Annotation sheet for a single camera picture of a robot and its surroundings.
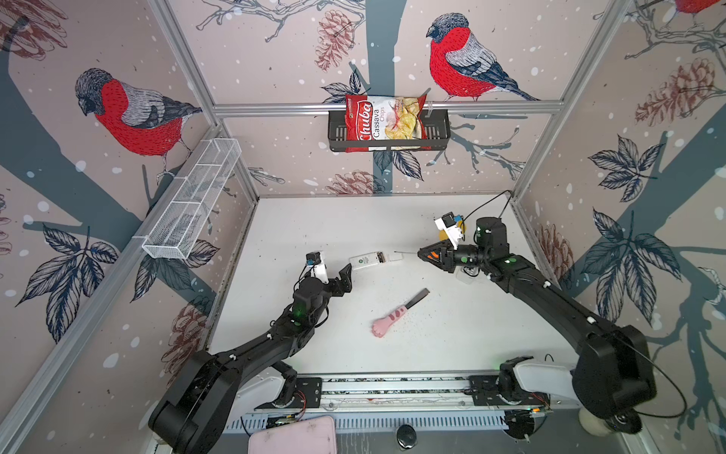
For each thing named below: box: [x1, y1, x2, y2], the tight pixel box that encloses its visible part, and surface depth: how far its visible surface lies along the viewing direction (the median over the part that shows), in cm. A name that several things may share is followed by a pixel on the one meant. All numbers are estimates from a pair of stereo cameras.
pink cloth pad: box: [247, 416, 338, 454], surface depth 67 cm
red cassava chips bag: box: [345, 94, 431, 153], surface depth 89 cm
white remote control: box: [348, 251, 381, 270], surface depth 102 cm
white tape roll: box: [578, 408, 612, 437], surface depth 67 cm
